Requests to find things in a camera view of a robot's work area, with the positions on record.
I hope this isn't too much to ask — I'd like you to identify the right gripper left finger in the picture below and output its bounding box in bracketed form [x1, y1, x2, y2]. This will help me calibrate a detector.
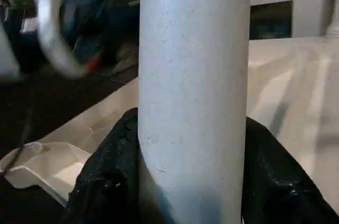
[63, 107, 141, 224]

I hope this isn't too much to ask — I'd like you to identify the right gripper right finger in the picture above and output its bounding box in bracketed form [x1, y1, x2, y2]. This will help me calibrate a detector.
[242, 117, 339, 224]

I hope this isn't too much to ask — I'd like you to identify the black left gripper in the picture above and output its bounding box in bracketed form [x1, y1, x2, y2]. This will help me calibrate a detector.
[64, 0, 140, 74]

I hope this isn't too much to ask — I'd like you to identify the white plastic table top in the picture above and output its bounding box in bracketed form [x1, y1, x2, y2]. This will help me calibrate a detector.
[0, 36, 339, 215]

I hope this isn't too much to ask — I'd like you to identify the black work mat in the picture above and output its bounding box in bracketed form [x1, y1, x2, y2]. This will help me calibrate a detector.
[0, 65, 139, 224]

